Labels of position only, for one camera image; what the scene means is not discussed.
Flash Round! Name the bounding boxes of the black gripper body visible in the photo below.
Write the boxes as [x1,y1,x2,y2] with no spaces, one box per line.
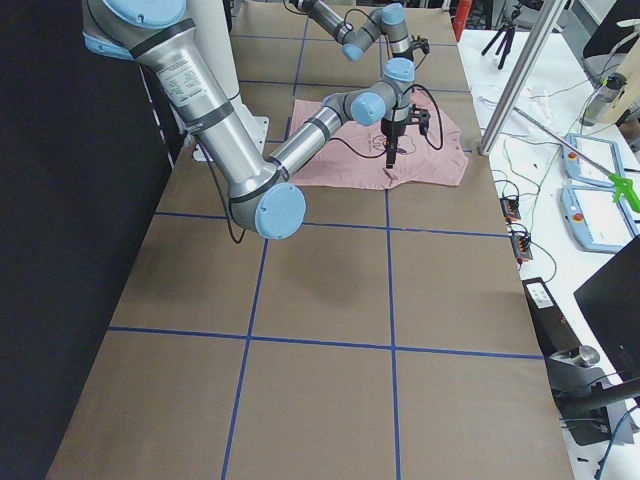
[380,104,430,141]
[408,35,430,54]

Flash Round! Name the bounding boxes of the pink Snoopy t-shirt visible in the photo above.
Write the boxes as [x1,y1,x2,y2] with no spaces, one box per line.
[292,92,468,190]

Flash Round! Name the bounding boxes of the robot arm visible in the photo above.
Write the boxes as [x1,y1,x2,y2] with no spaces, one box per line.
[82,0,427,240]
[283,0,430,62]

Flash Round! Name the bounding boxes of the orange terminal block upper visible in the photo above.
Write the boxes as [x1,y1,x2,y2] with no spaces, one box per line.
[499,197,521,224]

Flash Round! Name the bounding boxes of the orange terminal block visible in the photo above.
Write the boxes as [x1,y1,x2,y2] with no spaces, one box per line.
[510,232,533,264]
[499,197,521,224]

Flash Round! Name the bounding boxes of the orange terminal block lower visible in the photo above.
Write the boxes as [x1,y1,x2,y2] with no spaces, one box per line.
[510,232,533,264]

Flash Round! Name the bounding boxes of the clear water bottle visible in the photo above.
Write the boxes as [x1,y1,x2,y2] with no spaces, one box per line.
[581,72,627,127]

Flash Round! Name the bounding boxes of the upper teach pendant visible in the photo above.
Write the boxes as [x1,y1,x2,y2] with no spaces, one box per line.
[562,133,624,188]

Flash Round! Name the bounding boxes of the teach pendant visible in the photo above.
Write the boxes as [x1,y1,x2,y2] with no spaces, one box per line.
[562,133,624,188]
[560,186,639,254]

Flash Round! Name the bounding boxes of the lower teach pendant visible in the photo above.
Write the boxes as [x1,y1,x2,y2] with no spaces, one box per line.
[560,186,639,254]

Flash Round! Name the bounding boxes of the metal reacher grabber tool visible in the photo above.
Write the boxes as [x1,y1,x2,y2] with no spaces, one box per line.
[509,107,640,214]

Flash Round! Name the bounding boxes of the black box with label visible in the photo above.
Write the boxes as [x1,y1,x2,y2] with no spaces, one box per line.
[522,277,581,357]

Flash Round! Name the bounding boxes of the black monitor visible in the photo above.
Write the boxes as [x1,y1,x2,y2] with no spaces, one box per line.
[574,239,640,380]

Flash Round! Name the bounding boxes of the black camera tripod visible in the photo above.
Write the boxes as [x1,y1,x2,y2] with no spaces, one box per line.
[481,6,520,70]

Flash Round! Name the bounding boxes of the aluminium frame post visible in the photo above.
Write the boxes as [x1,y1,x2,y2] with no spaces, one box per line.
[479,0,566,155]

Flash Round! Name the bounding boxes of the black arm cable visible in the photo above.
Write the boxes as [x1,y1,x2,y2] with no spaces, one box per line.
[207,82,446,246]

